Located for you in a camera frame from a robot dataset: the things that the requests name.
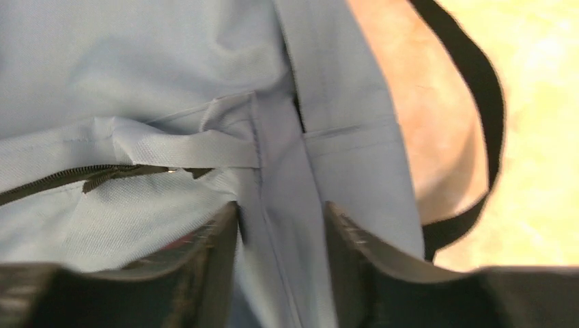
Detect blue student backpack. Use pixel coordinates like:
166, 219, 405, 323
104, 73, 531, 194
0, 0, 506, 328

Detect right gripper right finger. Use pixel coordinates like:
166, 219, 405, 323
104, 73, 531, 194
324, 202, 578, 328

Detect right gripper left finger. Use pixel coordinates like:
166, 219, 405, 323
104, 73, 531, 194
1, 202, 239, 328

